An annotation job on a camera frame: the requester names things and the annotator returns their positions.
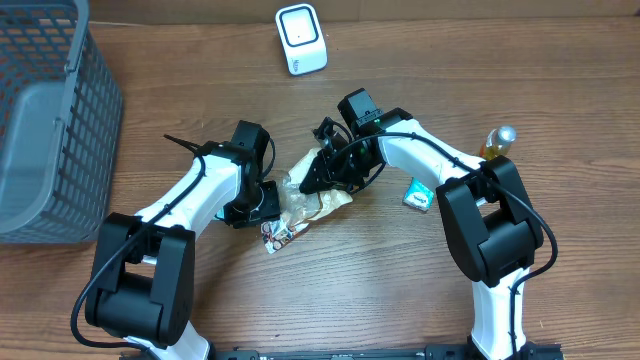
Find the grey plastic basket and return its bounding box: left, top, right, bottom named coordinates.
left=1, top=0, right=124, bottom=244

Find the small green sachet pack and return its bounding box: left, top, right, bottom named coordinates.
left=403, top=178, right=434, bottom=212

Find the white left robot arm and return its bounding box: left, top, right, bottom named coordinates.
left=70, top=135, right=279, bottom=359

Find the yellow oil glass bottle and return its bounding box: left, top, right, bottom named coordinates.
left=479, top=125, right=517, bottom=160

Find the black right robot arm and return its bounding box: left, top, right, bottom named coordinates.
left=299, top=89, right=543, bottom=359

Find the brown Pantree snack pouch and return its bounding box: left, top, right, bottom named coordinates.
left=260, top=148, right=353, bottom=254

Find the white barcode scanner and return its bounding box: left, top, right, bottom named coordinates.
left=275, top=3, right=328, bottom=76

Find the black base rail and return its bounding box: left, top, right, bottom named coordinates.
left=119, top=342, right=566, bottom=360

